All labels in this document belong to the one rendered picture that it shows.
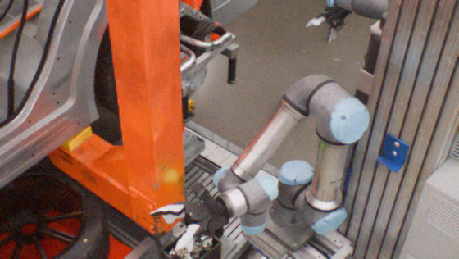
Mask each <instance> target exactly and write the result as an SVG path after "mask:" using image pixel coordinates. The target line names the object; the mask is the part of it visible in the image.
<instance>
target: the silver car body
mask: <svg viewBox="0 0 459 259"><path fill-rule="evenodd" d="M257 2H258V0H212V6H213V21H215V22H217V23H219V24H221V25H222V27H223V28H224V27H226V26H227V25H228V24H229V23H231V22H232V21H233V20H235V19H237V18H238V16H241V15H242V14H243V13H245V12H246V11H248V10H249V9H251V8H252V7H253V6H254V5H255V4H256V3H257ZM107 21H108V19H107V6H106V0H0V189H2V188H3V187H5V186H6V185H7V184H9V183H10V182H11V181H12V180H14V179H15V178H16V177H17V176H19V175H21V174H22V173H23V172H25V171H26V170H28V169H29V168H30V167H31V166H33V165H34V164H36V163H37V162H38V161H41V160H43V159H44V158H45V157H46V156H47V155H48V154H50V153H51V152H53V151H54V150H55V149H57V148H59V147H60V146H61V145H62V144H63V143H65V142H66V141H68V140H69V139H71V138H72V137H74V136H75V135H76V134H78V133H79V132H80V131H81V130H83V129H84V128H86V127H87V126H89V125H90V124H91V123H92V122H94V121H95V120H96V119H97V118H98V115H97V113H96V111H95V107H94V103H93V68H94V63H95V58H96V54H97V50H98V45H99V42H100V39H101V37H102V33H103V31H104V28H105V26H106V24H107ZM35 35H36V39H34V38H33V37H34V36H35Z"/></svg>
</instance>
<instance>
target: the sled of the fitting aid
mask: <svg viewBox="0 0 459 259"><path fill-rule="evenodd" d="M186 130H187V129H186ZM187 131H188V132H189V130H187ZM189 133H191V132H189ZM191 134H193V133H191ZM193 135H194V142H192V143H191V144H190V145H189V147H188V148H186V149H185V150H184V167H186V166H187V165H189V163H190V162H191V161H192V160H194V159H195V158H196V157H197V156H198V155H199V154H200V153H202V152H203V151H204V150H205V140H204V139H202V138H200V137H198V136H197V135H195V134H193Z"/></svg>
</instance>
